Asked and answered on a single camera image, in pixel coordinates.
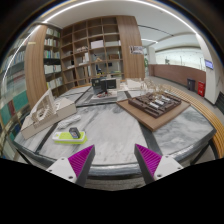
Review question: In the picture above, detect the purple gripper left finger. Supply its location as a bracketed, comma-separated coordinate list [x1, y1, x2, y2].
[47, 145, 95, 187]

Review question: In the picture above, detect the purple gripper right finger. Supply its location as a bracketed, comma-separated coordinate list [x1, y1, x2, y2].
[134, 144, 183, 184]

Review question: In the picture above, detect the dark charger plug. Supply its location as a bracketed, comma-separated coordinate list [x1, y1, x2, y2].
[69, 128, 81, 138]

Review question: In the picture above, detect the yellow-green power strip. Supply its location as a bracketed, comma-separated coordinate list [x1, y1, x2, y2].
[52, 131, 87, 144]

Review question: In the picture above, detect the brown building model on board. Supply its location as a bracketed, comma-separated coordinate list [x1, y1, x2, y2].
[117, 93, 190, 131]

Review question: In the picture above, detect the white architectural model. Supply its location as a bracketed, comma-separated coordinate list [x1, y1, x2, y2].
[21, 90, 76, 139]

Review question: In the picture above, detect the light wooden stick model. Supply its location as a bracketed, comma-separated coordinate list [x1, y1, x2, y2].
[141, 78, 171, 96]

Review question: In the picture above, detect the black box model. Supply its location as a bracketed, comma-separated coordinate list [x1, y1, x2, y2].
[91, 78, 117, 94]

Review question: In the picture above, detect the black bin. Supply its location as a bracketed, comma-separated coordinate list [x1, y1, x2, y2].
[187, 78, 196, 91]

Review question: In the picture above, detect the red bin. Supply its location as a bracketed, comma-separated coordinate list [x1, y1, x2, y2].
[198, 81, 205, 97]

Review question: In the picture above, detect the wooden bookshelf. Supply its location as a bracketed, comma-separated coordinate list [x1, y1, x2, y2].
[61, 15, 145, 90]

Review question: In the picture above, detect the white coiled cable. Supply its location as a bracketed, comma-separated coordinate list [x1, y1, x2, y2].
[57, 114, 82, 130]

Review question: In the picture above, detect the wall monitor screen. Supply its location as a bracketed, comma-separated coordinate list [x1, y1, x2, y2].
[204, 59, 214, 70]

